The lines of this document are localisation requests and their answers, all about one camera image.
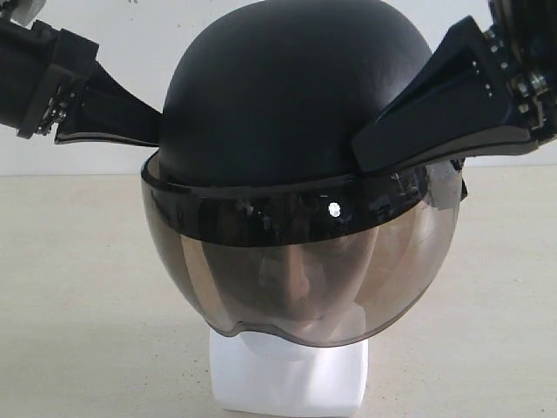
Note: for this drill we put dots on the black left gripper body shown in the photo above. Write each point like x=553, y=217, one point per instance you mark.
x=68, y=62

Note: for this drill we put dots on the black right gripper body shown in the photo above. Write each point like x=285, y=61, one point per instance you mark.
x=522, y=38

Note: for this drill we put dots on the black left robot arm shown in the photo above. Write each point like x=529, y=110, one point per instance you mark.
x=21, y=60

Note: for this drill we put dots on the black helmet with tinted visor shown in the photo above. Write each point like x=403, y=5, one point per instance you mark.
x=255, y=150

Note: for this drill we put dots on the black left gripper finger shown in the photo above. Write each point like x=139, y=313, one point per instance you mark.
x=112, y=108
x=77, y=128

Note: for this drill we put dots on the white mannequin head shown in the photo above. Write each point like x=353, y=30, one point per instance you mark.
x=289, y=338

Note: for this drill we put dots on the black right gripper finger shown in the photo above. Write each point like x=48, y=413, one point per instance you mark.
x=460, y=132
x=462, y=60

